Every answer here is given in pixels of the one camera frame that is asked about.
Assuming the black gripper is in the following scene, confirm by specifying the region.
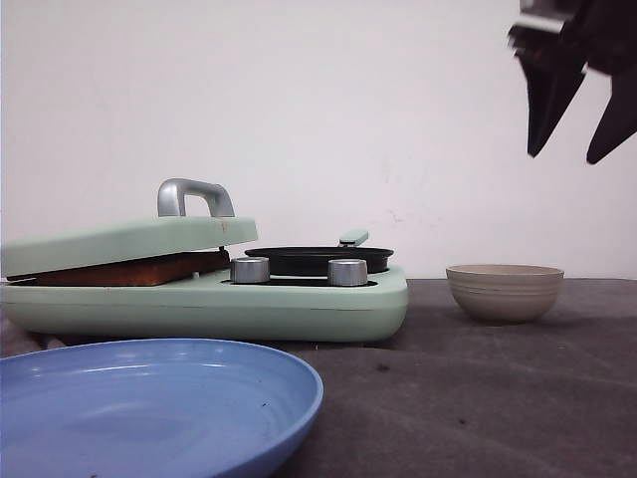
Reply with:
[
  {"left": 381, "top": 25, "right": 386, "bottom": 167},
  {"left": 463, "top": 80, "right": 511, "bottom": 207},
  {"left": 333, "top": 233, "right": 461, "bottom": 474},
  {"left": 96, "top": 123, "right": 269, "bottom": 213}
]
[{"left": 508, "top": 1, "right": 636, "bottom": 164}]

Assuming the toast bread slice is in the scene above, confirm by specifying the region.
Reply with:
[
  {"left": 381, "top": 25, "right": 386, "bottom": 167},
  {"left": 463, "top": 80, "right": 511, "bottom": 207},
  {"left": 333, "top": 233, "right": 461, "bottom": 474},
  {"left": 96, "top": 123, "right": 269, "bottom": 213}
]
[{"left": 31, "top": 251, "right": 230, "bottom": 287}]

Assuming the mint green breakfast maker base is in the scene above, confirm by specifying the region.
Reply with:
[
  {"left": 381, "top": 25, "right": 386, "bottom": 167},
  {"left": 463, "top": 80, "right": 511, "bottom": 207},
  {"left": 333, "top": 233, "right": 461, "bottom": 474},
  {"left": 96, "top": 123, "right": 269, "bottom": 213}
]
[{"left": 2, "top": 267, "right": 408, "bottom": 343}]

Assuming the beige ribbed ceramic bowl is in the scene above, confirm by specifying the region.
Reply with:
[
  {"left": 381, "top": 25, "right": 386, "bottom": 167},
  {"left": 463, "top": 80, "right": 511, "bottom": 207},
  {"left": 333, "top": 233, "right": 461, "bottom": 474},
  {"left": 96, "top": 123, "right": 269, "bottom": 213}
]
[{"left": 446, "top": 264, "right": 564, "bottom": 324}]

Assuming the right silver control knob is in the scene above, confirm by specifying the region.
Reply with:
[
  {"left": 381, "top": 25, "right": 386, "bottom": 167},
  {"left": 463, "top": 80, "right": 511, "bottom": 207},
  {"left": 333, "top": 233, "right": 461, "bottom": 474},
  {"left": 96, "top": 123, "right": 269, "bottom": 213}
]
[{"left": 327, "top": 258, "right": 368, "bottom": 287}]

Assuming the silver control knob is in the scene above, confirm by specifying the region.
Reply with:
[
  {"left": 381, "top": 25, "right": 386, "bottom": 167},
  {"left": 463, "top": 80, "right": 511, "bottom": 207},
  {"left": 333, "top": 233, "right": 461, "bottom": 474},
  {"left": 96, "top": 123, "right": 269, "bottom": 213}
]
[
  {"left": 230, "top": 257, "right": 270, "bottom": 285},
  {"left": 327, "top": 258, "right": 368, "bottom": 287}
]

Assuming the grey table cloth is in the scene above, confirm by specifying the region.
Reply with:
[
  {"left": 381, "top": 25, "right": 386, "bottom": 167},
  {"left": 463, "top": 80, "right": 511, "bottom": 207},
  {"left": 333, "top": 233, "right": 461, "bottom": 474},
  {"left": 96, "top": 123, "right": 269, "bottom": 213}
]
[{"left": 0, "top": 278, "right": 637, "bottom": 478}]

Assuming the left silver control knob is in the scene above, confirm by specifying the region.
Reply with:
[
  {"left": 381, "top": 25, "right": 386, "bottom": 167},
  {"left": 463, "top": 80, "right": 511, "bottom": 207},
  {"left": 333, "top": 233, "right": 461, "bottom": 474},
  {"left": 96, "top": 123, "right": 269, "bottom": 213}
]
[{"left": 230, "top": 257, "right": 270, "bottom": 285}]

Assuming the blue plastic plate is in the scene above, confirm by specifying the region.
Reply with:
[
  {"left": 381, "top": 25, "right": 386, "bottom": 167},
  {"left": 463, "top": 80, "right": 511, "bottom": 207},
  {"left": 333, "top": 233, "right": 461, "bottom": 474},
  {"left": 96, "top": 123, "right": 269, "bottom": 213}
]
[{"left": 1, "top": 339, "right": 323, "bottom": 477}]

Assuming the black frying pan green handle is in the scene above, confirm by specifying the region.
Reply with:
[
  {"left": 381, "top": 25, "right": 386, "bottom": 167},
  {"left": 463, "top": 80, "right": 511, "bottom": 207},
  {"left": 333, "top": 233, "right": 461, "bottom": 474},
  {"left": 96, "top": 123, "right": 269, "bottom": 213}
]
[{"left": 245, "top": 229, "right": 394, "bottom": 277}]

